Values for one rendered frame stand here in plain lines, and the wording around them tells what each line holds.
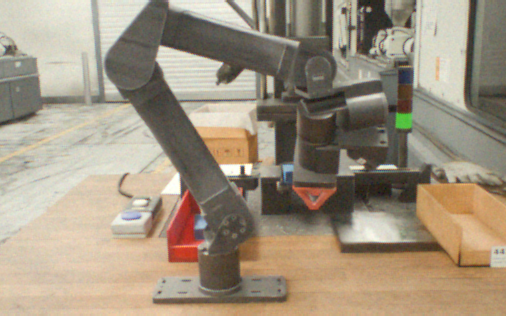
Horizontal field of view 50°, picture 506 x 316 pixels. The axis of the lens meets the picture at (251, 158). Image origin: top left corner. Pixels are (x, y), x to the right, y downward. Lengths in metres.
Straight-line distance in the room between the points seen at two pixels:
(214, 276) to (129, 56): 0.33
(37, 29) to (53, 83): 1.07
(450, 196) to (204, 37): 0.66
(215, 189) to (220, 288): 0.15
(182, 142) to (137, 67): 0.12
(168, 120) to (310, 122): 0.20
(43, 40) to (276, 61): 10.80
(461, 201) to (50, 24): 10.59
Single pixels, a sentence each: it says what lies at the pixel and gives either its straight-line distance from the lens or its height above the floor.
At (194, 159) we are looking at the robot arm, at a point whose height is 1.12.
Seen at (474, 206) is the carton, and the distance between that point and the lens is 1.20.
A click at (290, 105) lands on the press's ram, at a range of 1.11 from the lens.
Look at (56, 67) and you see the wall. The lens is 11.40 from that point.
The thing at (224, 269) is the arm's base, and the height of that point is 0.95.
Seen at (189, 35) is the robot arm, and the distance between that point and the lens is 0.72.
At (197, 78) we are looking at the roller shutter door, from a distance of 10.50.
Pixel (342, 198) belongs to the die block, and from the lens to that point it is 1.17.
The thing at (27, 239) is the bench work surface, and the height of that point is 0.90.
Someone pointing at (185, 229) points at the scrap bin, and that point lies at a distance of 1.09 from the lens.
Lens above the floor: 1.29
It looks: 13 degrees down
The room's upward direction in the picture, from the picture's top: 2 degrees counter-clockwise
